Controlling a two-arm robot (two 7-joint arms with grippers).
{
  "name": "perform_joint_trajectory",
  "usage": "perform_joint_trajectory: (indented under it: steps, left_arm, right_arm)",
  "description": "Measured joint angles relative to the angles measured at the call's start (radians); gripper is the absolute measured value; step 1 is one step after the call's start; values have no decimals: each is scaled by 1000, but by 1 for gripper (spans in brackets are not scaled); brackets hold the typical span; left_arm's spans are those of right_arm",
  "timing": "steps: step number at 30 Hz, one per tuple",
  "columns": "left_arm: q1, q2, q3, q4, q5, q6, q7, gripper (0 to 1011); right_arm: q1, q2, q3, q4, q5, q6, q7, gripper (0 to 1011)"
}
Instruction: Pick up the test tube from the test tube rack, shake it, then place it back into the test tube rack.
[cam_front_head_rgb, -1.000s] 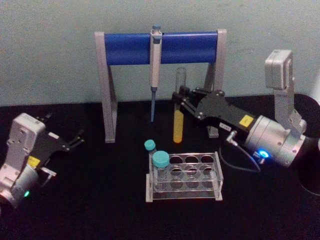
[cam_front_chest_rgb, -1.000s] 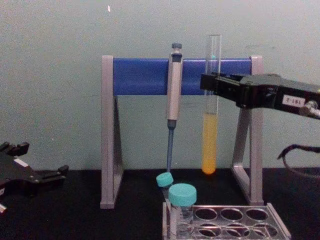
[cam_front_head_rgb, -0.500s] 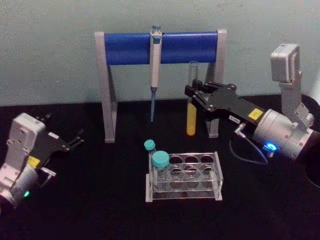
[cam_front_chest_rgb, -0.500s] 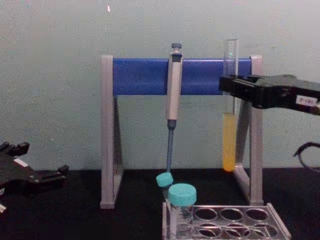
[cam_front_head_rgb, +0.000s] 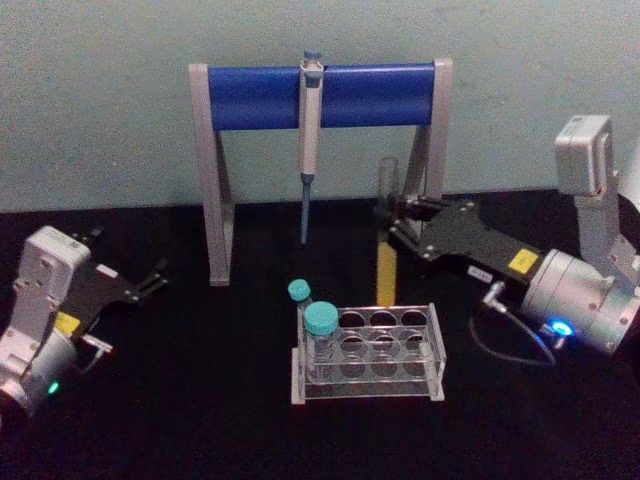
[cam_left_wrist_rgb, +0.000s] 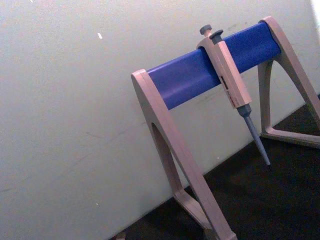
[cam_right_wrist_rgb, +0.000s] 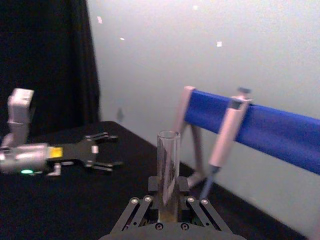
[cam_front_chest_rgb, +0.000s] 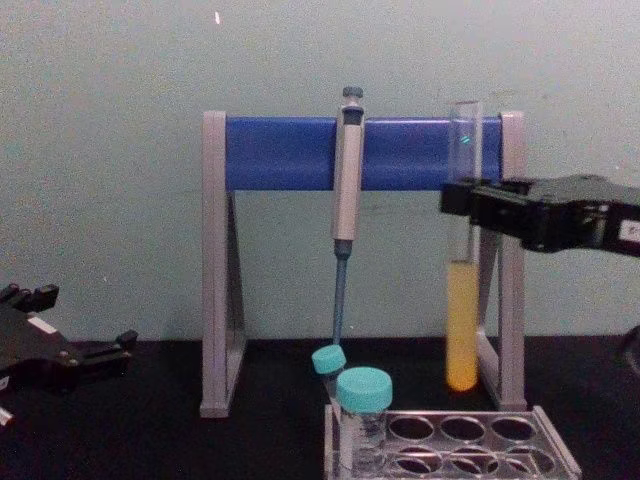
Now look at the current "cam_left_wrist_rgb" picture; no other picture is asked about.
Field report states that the beige pipette stand blue bar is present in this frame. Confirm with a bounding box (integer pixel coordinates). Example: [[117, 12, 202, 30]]
[[130, 15, 320, 240]]

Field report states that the beige pipette with grey tip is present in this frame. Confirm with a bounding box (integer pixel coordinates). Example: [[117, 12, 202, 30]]
[[196, 24, 272, 168]]

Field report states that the black table cloth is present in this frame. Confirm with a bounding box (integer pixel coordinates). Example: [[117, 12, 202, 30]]
[[107, 93, 320, 240]]

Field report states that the plain pale wall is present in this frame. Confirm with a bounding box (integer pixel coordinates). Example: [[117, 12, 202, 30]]
[[0, 0, 320, 240]]

